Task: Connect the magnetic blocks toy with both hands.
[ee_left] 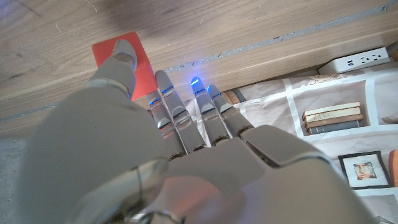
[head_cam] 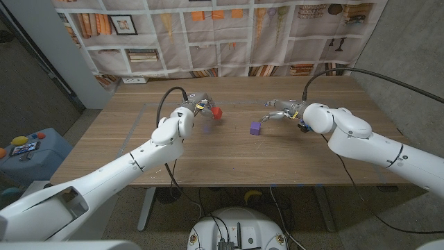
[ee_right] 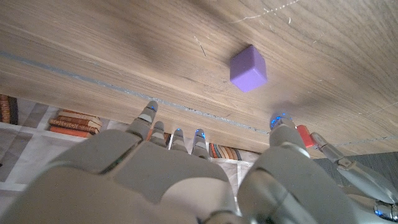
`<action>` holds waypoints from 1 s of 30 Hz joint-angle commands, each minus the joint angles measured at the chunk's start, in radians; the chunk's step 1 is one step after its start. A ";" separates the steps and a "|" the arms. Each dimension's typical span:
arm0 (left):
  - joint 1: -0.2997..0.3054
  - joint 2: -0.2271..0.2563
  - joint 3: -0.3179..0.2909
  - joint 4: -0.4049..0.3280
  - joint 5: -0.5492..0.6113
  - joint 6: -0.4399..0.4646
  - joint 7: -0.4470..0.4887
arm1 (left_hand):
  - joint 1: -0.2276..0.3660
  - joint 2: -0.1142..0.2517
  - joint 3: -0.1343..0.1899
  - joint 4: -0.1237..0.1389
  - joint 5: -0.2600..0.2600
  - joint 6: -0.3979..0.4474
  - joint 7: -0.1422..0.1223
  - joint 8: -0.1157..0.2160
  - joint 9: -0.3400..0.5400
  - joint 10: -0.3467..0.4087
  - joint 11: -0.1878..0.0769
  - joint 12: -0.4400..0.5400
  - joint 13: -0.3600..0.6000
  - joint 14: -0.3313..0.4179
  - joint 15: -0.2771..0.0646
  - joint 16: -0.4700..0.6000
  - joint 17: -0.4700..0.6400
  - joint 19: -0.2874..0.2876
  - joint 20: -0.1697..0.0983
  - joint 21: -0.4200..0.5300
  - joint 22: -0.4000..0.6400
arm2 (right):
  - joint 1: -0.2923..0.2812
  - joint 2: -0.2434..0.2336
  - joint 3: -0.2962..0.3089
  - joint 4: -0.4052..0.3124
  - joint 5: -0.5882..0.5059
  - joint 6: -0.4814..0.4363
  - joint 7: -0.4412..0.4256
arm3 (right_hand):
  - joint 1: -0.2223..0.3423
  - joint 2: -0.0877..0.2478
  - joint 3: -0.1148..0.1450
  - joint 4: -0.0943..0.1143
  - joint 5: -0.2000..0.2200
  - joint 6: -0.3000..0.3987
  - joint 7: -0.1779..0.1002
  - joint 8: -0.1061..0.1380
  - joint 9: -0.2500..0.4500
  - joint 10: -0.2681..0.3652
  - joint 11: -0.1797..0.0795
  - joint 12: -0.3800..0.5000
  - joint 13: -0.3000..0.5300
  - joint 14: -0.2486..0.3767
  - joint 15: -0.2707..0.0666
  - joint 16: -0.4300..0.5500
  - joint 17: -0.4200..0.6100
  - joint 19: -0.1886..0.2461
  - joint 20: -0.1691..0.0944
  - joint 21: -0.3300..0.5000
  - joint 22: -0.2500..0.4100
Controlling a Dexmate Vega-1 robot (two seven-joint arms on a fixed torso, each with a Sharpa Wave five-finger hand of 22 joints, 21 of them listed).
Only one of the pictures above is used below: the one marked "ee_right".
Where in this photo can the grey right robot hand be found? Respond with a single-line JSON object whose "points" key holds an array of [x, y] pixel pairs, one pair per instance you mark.
{"points": [[140, 180]]}

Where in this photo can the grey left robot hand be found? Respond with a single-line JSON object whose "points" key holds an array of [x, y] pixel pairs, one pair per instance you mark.
{"points": [[367, 177]]}

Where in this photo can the red magnetic cube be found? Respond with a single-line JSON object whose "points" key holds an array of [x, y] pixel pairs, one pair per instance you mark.
{"points": [[305, 136]]}

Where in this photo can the purple magnetic cube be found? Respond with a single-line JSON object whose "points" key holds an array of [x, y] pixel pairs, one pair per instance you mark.
{"points": [[248, 70]]}

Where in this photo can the printed bookshelf backdrop cloth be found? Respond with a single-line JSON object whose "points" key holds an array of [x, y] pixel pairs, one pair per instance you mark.
{"points": [[31, 149]]}

